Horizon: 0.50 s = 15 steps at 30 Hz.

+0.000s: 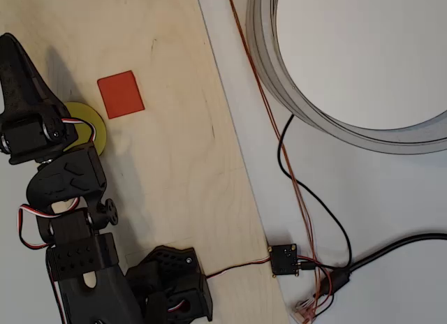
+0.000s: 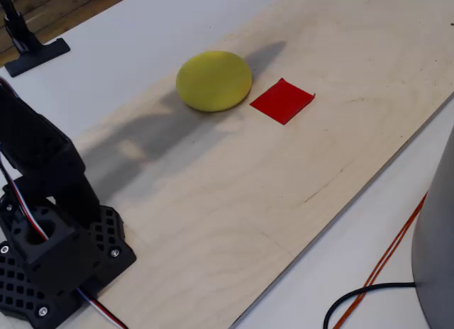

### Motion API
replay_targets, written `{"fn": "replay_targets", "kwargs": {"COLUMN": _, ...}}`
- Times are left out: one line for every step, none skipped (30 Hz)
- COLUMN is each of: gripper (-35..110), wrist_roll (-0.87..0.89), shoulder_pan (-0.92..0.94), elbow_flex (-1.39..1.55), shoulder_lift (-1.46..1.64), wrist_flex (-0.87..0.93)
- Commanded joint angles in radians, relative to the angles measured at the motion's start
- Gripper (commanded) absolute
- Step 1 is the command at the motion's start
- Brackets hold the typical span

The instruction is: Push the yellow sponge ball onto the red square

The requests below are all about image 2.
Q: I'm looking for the black lattice robot base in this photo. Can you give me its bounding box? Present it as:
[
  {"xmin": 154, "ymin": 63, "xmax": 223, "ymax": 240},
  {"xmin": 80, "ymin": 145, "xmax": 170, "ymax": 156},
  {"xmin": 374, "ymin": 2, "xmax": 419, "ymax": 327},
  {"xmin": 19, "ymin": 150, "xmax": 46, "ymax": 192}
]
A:
[{"xmin": 0, "ymin": 192, "xmax": 138, "ymax": 329}]

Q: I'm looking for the grey round lamp shade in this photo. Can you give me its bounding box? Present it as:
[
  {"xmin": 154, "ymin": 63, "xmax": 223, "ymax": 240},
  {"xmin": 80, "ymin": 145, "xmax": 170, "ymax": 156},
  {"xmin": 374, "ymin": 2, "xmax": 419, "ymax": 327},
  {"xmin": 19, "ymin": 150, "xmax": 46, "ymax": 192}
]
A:
[{"xmin": 411, "ymin": 125, "xmax": 454, "ymax": 329}]

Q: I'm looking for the white red black servo cable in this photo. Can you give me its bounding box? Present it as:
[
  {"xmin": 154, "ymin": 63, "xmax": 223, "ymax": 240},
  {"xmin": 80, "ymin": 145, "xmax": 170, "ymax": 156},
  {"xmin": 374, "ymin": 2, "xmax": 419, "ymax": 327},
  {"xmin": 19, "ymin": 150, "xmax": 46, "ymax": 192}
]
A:
[
  {"xmin": 0, "ymin": 153, "xmax": 50, "ymax": 242},
  {"xmin": 76, "ymin": 287, "xmax": 129, "ymax": 329}
]

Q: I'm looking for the thin black cable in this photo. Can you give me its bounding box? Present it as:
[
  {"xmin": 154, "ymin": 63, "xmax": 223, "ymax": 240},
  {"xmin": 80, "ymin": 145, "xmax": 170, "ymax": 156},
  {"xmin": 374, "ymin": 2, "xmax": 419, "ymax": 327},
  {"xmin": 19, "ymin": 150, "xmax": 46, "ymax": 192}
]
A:
[{"xmin": 323, "ymin": 281, "xmax": 416, "ymax": 329}]

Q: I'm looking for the yellow round foam disc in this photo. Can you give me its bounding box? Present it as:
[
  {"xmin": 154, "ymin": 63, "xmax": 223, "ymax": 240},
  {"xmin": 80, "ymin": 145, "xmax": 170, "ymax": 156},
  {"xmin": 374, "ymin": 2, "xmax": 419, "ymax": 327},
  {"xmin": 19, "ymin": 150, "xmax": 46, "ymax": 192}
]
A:
[{"xmin": 175, "ymin": 50, "xmax": 253, "ymax": 113}]

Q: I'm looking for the orange twin wire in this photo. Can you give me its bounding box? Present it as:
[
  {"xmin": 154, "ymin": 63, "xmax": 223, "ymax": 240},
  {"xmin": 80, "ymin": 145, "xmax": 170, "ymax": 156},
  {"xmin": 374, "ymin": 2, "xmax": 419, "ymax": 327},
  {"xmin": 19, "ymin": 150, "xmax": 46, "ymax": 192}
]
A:
[{"xmin": 331, "ymin": 192, "xmax": 428, "ymax": 329}]

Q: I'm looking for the black stand with foot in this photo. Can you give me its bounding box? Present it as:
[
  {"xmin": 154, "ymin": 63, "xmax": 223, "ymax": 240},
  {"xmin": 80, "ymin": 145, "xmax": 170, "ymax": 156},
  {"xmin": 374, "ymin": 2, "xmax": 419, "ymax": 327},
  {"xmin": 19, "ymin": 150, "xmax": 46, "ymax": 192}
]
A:
[{"xmin": 0, "ymin": 0, "xmax": 71, "ymax": 78}]

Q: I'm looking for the red paper square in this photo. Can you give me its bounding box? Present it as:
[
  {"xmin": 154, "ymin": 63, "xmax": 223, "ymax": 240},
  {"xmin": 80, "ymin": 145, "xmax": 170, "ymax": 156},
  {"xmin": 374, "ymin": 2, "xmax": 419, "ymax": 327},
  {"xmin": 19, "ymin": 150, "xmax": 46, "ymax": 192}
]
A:
[{"xmin": 249, "ymin": 77, "xmax": 316, "ymax": 126}]

